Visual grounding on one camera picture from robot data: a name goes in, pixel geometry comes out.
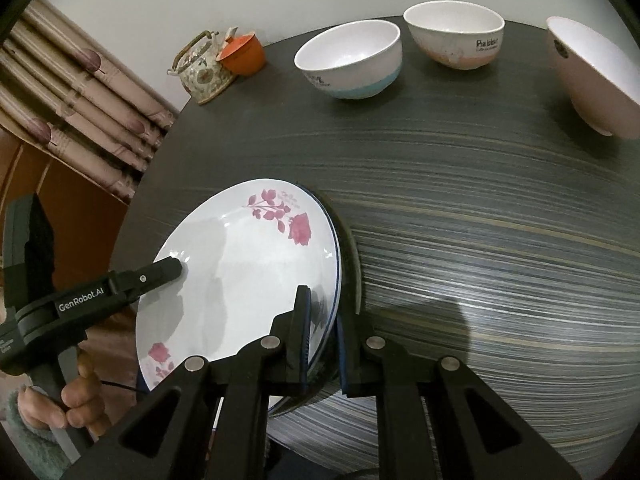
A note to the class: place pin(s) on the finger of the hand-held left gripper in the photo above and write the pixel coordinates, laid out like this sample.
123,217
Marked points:
155,272

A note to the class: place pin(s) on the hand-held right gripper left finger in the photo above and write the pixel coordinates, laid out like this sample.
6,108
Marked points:
305,340

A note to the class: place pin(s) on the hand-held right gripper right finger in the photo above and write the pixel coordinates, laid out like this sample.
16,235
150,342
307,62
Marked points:
345,360

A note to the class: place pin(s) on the large blue patterned plate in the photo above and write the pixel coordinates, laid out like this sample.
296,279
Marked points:
312,394

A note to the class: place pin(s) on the white plate with pink flowers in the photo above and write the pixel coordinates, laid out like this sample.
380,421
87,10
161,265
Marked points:
240,285

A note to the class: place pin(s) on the white bowl with blue base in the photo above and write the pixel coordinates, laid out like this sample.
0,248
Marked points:
345,50

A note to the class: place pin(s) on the white bowl with pink base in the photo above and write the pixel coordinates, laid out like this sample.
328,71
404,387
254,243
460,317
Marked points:
450,25

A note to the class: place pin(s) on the large pink bowl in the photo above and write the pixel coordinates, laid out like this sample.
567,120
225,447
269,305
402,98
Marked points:
600,85

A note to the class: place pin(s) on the person's left hand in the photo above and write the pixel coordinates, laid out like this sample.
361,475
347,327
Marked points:
75,400

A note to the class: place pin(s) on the brown wooden panel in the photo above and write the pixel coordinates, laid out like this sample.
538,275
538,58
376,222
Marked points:
65,185

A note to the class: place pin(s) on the beige patterned curtain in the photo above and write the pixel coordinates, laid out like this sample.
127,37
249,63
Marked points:
75,100

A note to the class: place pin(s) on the floral ceramic teapot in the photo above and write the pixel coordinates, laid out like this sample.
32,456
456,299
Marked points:
200,75

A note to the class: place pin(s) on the orange ceramic cup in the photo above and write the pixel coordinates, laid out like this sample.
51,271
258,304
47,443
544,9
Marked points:
245,57

